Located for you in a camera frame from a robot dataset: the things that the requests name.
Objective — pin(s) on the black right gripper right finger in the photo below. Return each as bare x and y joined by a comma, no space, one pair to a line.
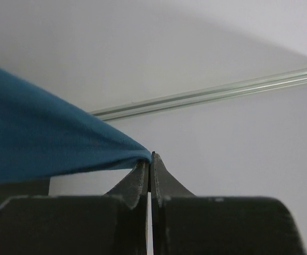
184,223

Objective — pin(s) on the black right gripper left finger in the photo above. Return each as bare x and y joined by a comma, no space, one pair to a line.
113,223

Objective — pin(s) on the blue t-shirt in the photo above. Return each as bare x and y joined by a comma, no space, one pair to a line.
43,136

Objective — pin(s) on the aluminium frame rail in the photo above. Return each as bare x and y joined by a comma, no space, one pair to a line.
195,97

